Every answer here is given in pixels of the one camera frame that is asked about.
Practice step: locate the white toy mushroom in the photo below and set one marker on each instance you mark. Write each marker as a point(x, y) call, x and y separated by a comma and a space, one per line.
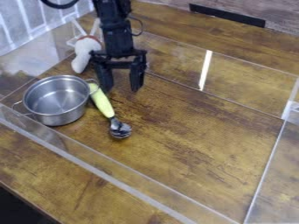
point(85, 44)

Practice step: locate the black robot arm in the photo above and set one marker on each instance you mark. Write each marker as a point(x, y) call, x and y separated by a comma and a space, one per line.
point(112, 11)

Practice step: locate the small steel pot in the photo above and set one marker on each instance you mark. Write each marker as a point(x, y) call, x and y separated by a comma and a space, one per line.
point(55, 100)

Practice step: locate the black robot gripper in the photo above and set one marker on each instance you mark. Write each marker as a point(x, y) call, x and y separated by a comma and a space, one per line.
point(119, 55)

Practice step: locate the green handled metal spoon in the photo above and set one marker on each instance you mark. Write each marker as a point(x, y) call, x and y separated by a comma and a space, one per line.
point(119, 129)

